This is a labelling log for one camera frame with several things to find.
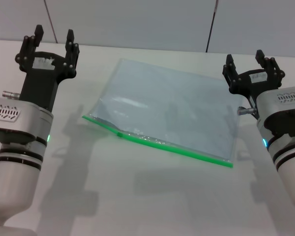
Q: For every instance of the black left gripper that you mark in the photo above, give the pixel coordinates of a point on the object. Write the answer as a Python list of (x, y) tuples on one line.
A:
[(41, 83)]

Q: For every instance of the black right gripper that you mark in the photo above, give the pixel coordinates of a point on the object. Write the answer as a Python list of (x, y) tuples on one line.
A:
[(253, 83)]

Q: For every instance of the transparent green-zip document bag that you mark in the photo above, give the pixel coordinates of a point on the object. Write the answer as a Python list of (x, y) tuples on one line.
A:
[(162, 108)]

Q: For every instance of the green zipper slider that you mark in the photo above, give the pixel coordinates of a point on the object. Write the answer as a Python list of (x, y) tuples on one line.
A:
[(119, 134)]

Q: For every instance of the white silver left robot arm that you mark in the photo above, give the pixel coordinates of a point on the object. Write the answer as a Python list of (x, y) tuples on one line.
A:
[(12, 177)]

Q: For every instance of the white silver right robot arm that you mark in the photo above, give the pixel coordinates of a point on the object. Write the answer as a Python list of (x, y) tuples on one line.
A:
[(290, 172)]

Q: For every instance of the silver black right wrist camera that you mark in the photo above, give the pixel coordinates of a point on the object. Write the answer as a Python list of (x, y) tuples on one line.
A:
[(280, 105)]

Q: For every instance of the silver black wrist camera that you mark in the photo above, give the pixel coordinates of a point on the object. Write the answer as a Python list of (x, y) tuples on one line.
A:
[(27, 115), (280, 105)]

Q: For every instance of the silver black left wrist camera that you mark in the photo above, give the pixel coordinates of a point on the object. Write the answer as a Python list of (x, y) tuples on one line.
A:
[(27, 115)]

